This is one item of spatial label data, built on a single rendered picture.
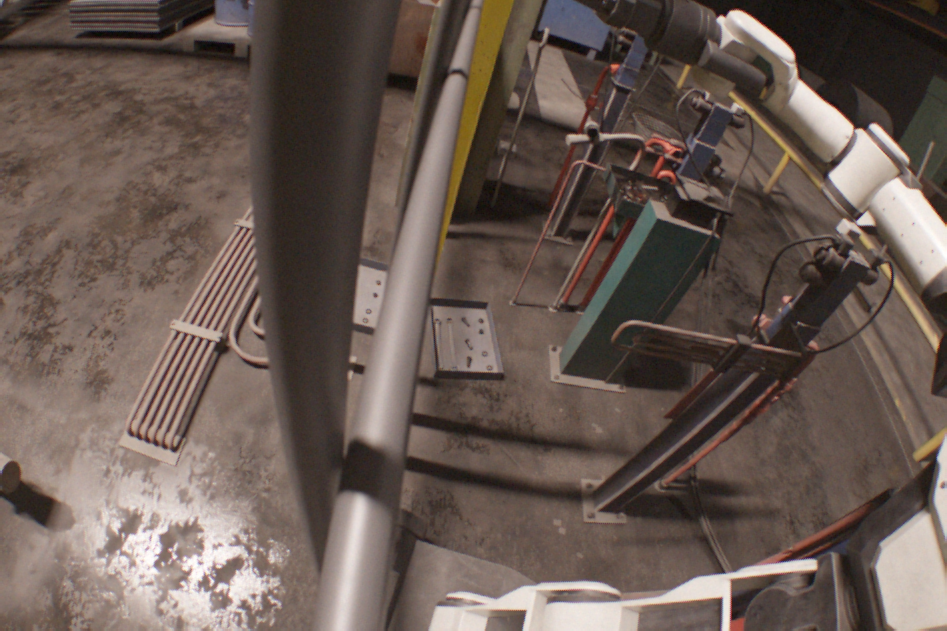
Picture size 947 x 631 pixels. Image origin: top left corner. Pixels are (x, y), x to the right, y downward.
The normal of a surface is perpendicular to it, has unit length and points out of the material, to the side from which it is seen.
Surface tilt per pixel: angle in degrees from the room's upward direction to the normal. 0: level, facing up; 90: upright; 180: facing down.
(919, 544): 82
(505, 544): 0
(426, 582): 0
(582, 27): 90
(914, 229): 84
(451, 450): 0
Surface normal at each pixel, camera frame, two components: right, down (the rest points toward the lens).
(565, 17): -0.05, 0.67
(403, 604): 0.25, -0.71
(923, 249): -0.93, -0.15
